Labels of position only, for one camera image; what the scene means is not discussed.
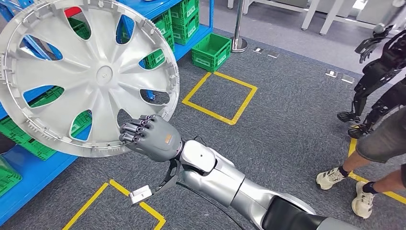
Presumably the black humanoid robot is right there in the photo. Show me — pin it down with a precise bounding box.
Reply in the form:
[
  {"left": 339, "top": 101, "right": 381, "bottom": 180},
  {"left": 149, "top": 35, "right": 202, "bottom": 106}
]
[{"left": 337, "top": 0, "right": 406, "bottom": 139}]

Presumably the white table frame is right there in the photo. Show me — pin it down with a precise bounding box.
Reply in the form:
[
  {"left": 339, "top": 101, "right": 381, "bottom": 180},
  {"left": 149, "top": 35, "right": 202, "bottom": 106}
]
[{"left": 226, "top": 0, "right": 395, "bottom": 36}]

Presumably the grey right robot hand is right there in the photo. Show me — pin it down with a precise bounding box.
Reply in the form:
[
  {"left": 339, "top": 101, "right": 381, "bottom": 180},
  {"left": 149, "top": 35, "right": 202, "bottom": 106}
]
[{"left": 119, "top": 115, "right": 184, "bottom": 162}]

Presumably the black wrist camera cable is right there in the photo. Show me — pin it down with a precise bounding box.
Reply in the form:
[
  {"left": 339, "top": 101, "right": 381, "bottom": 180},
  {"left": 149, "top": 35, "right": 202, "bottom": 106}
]
[{"left": 176, "top": 181, "right": 249, "bottom": 230}]

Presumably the person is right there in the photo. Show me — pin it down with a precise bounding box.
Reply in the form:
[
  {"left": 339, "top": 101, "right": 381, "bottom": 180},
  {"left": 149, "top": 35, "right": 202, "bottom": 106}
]
[{"left": 316, "top": 106, "right": 406, "bottom": 219}]

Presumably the blue metal shelf rack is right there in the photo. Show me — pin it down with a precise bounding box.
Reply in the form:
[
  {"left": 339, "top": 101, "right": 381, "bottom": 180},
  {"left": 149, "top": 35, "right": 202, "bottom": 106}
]
[
  {"left": 0, "top": 0, "right": 96, "bottom": 227},
  {"left": 115, "top": 0, "right": 214, "bottom": 101}
]

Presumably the yellow floor tape square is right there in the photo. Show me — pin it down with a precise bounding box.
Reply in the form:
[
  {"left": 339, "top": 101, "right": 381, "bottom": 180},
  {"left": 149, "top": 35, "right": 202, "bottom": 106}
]
[
  {"left": 181, "top": 71, "right": 258, "bottom": 126},
  {"left": 347, "top": 125, "right": 406, "bottom": 206},
  {"left": 62, "top": 179, "right": 167, "bottom": 230}
]

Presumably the chrome stanchion post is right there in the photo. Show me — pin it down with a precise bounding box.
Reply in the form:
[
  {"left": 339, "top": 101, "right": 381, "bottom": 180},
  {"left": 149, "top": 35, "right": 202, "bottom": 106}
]
[{"left": 231, "top": 0, "right": 248, "bottom": 53}]

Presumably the grey plastic wheel hubcap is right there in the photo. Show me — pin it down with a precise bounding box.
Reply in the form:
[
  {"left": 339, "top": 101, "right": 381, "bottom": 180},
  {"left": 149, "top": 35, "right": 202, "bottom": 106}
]
[{"left": 0, "top": 0, "right": 180, "bottom": 159}]

